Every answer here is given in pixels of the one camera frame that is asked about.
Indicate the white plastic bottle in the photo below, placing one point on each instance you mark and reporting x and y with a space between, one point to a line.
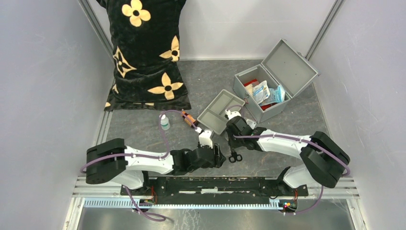
164 122

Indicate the red first aid pouch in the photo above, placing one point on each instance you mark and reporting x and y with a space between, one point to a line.
255 83

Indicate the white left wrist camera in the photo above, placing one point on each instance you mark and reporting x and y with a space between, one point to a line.
205 138

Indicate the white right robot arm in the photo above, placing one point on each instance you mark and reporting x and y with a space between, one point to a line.
323 161

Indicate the amber pill bottle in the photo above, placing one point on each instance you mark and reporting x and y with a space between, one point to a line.
189 119

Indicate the grey plastic divider tray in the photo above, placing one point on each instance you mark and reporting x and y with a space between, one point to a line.
213 116

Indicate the black handled scissors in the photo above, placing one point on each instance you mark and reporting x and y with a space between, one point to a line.
235 157

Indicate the white wipes packet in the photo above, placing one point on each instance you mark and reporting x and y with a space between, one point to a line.
261 92

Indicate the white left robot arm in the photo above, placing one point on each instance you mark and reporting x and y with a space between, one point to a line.
113 161

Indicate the clear bag of wipes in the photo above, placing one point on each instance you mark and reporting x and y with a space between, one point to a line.
252 124

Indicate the silver metal case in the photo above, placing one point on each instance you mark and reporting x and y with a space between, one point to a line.
283 66

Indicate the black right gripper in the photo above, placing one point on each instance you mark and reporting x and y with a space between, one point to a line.
231 142

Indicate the black floral velvet cloth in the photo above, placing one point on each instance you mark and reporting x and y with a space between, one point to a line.
146 49

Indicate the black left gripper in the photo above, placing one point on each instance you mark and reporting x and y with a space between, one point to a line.
219 158

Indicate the blue gauze packet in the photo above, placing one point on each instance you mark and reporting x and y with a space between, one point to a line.
276 96

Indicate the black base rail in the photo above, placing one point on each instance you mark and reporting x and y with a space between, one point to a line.
216 190

